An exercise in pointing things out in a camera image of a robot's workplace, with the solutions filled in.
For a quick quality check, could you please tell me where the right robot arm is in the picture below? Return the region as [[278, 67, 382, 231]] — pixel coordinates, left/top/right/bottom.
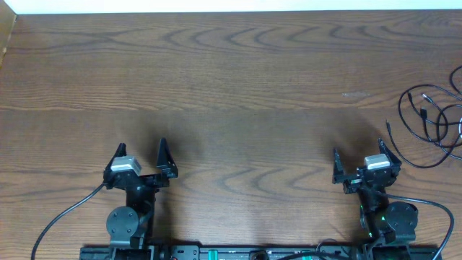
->
[[332, 139, 418, 259]]

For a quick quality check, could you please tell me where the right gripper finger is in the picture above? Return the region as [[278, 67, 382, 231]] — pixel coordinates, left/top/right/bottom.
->
[[332, 148, 347, 184], [378, 138, 402, 173]]

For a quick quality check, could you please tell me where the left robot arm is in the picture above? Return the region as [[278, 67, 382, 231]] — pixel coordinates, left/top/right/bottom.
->
[[103, 138, 178, 259]]

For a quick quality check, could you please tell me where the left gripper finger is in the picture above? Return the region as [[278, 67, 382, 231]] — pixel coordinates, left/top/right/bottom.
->
[[103, 142, 128, 181], [156, 138, 178, 178]]

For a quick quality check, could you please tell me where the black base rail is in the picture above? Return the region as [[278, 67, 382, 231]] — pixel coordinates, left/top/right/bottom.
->
[[79, 243, 437, 260]]

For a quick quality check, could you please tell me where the short black usb cable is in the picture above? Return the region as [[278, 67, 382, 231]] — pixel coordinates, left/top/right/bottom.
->
[[406, 92, 462, 161]]

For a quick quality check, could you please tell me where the long black usb cable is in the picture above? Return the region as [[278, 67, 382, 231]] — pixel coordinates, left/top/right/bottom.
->
[[385, 65, 462, 170]]

